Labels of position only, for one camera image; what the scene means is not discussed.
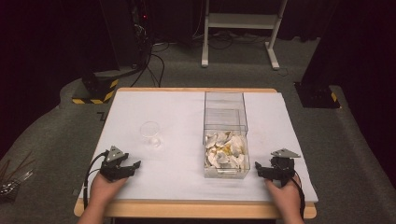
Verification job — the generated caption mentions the black floor cables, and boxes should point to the black floor cables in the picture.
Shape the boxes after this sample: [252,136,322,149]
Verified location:
[130,31,171,89]

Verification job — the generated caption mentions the white table cloth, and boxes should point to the white table cloth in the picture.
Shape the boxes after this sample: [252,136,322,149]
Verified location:
[78,91,319,203]

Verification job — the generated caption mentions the clear glass cup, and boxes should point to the clear glass cup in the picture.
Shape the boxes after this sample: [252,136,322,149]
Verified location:
[139,120,163,149]

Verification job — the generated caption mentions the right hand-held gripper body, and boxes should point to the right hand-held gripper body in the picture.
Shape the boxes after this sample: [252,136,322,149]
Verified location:
[263,147,302,188]

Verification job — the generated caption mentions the clear plastic drawer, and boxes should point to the clear plastic drawer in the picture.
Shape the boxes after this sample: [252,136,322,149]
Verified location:
[203,128,251,180]

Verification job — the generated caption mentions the black equipment column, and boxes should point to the black equipment column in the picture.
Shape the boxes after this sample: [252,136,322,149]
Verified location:
[98,0,151,71]

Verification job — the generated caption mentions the person's left hand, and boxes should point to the person's left hand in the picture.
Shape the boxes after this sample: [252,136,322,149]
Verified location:
[88,172,129,207]

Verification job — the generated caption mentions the white metal stand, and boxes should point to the white metal stand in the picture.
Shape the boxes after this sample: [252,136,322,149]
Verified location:
[201,0,290,71]

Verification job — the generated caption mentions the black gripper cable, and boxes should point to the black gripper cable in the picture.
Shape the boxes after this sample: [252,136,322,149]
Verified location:
[291,173,306,219]
[82,150,110,211]

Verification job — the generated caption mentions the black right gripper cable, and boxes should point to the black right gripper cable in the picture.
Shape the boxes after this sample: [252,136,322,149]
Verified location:
[291,173,306,219]

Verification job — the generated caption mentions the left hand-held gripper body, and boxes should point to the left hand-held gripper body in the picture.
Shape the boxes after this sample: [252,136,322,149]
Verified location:
[99,145,135,183]

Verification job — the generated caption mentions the wooden table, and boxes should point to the wooden table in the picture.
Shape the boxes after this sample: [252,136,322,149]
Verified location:
[73,87,318,220]

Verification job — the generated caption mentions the black yellow striped stand base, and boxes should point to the black yellow striped stand base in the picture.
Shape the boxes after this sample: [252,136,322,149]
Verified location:
[71,69,120,105]

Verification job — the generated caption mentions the person's right hand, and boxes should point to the person's right hand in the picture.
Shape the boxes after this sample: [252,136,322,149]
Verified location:
[264,174,303,217]

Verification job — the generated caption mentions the clear plastic drawer housing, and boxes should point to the clear plastic drawer housing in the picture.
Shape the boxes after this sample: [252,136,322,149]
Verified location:
[203,91,249,135]

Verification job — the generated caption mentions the pile of white shell pieces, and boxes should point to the pile of white shell pieces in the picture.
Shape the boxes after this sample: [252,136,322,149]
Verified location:
[205,131,248,169]

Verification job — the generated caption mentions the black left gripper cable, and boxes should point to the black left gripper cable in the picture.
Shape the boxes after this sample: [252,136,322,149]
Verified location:
[82,150,110,211]

